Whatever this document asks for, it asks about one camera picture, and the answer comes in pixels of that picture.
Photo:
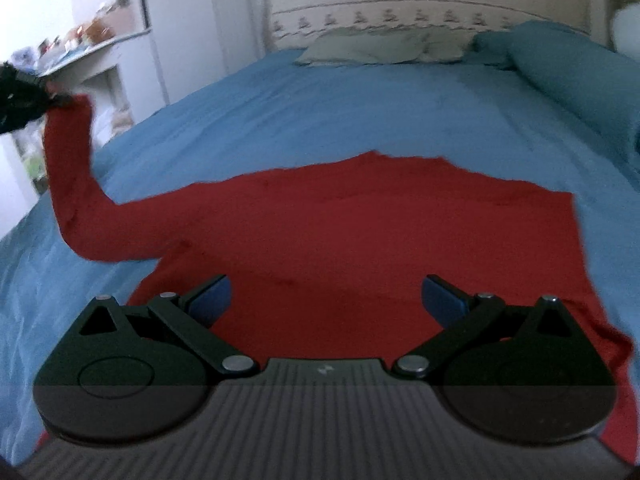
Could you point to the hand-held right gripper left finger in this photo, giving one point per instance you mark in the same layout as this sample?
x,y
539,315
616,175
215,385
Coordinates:
x,y
212,300

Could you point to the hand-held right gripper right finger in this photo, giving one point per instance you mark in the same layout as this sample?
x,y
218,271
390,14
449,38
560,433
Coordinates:
x,y
442,302

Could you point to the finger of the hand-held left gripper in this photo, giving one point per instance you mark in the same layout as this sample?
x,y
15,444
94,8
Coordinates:
x,y
60,101

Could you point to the red sweater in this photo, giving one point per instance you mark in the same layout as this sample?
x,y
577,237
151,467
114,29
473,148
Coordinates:
x,y
380,240

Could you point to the white shelf unit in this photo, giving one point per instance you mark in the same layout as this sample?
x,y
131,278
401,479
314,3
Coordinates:
x,y
115,75

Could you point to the pile of small shelf items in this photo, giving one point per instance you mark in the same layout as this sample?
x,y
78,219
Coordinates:
x,y
90,27

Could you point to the white wardrobe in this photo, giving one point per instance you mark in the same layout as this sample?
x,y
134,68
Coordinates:
x,y
200,45

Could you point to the blue bedsheet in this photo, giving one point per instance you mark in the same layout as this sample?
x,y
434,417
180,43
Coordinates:
x,y
300,120

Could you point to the grey green pillow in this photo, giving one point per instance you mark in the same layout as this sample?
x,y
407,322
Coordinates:
x,y
450,44
360,47

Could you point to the blue bolster pillow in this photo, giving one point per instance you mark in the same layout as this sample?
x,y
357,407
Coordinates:
x,y
575,75

